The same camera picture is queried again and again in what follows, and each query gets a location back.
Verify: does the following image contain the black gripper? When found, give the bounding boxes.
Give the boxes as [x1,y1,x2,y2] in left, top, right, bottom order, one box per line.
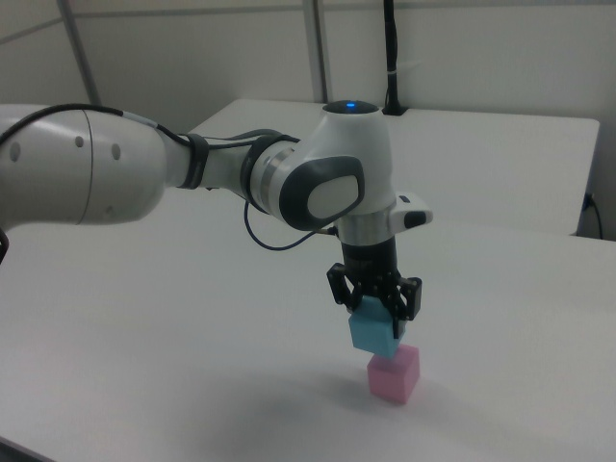
[325,233,425,340]

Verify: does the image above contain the blue cube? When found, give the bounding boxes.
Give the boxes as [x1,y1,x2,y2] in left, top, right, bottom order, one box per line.
[346,294,411,360]

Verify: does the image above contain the pink cube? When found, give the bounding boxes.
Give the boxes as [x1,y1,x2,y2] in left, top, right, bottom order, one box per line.
[366,344,422,408]

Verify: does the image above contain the white side table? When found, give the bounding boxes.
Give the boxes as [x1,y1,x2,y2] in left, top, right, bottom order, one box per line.
[187,98,602,237]

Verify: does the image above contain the thin dark robot cable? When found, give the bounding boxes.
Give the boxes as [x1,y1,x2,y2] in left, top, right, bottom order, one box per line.
[242,197,339,252]

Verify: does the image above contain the black wall power cable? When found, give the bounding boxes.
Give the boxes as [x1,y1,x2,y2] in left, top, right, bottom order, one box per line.
[583,192,605,240]

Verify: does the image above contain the black camera pole with base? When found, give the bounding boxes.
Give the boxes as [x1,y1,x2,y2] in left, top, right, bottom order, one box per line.
[378,0,410,117]

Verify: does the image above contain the grey wall partition post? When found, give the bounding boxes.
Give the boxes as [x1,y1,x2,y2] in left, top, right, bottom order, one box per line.
[301,0,334,105]

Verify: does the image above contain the grey corner partition post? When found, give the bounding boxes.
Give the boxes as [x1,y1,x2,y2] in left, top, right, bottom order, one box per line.
[56,0,105,108]

